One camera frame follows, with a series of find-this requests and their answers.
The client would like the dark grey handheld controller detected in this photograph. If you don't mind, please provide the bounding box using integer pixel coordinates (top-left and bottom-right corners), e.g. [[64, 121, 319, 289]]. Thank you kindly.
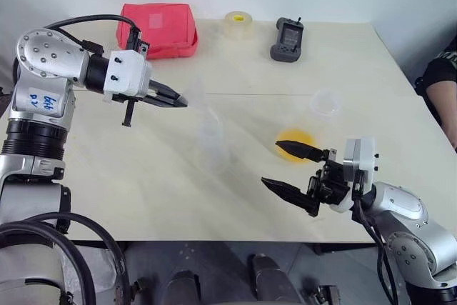
[[269, 16, 305, 64]]

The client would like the cup of orange liquid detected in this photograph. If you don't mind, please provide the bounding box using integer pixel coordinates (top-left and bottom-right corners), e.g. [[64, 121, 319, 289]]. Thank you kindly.
[[273, 127, 318, 164]]

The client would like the thick black looping cable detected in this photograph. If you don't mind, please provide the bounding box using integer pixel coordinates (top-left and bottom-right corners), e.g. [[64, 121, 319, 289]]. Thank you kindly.
[[0, 211, 131, 305]]

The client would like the black printed shirt sleeve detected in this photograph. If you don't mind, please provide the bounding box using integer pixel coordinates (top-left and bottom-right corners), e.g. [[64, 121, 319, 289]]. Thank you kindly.
[[414, 37, 457, 106]]

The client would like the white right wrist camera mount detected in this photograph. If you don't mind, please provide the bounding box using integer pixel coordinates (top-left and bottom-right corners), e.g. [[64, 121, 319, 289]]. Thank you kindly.
[[328, 136, 380, 214]]

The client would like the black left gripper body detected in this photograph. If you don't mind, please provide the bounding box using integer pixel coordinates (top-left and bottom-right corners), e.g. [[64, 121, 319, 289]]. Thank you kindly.
[[112, 81, 161, 128]]

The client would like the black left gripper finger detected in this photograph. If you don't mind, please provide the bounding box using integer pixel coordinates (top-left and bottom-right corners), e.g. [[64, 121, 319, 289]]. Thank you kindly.
[[149, 79, 182, 99], [141, 95, 189, 109]]

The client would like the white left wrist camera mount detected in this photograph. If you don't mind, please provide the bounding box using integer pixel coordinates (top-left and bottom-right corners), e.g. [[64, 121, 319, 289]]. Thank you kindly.
[[102, 49, 154, 105]]

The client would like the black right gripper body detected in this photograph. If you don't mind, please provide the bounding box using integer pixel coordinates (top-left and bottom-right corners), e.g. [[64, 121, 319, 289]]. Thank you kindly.
[[306, 147, 353, 217]]

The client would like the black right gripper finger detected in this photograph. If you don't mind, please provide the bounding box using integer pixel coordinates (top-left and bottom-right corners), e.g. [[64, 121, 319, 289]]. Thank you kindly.
[[274, 139, 331, 163], [261, 176, 321, 217]]

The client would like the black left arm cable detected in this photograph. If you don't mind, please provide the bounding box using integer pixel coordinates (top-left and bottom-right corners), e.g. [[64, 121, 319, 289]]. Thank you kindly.
[[44, 14, 150, 60]]

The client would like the clear plastic bottle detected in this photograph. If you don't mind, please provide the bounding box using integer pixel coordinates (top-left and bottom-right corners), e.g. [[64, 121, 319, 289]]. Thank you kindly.
[[197, 104, 230, 176]]

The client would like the dark rounded shape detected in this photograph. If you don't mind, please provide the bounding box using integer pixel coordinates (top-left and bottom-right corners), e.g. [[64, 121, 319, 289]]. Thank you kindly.
[[166, 269, 201, 305], [248, 253, 299, 305]]

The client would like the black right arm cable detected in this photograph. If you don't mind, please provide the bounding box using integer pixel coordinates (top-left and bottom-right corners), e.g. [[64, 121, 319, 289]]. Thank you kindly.
[[351, 171, 396, 305]]

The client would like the red fabric pouch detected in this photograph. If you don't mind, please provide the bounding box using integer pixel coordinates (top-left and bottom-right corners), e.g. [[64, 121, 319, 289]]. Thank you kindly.
[[114, 2, 199, 60]]

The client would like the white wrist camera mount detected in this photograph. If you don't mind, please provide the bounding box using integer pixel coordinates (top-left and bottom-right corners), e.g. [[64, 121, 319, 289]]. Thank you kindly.
[[328, 136, 380, 214], [102, 49, 154, 105]]

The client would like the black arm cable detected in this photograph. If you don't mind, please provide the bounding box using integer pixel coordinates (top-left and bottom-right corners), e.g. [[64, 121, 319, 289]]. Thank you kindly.
[[351, 171, 396, 305], [44, 14, 150, 60]]

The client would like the white label blue writing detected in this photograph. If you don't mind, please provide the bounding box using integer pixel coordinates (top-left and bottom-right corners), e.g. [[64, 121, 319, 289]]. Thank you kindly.
[[26, 86, 61, 119]]

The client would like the clear tape roll yellow core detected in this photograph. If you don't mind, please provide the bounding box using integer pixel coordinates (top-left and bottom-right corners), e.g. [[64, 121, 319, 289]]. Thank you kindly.
[[224, 11, 255, 40]]

